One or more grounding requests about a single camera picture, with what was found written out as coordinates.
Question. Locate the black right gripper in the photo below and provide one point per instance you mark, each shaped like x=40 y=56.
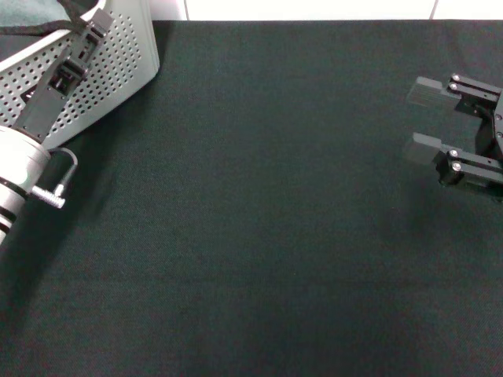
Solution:
x=496 y=137

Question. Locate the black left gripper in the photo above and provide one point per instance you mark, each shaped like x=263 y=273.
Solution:
x=43 y=114

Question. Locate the grey perforated storage box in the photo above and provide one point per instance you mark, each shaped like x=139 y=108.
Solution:
x=118 y=59

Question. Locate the black tablecloth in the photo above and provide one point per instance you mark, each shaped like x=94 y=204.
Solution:
x=251 y=196

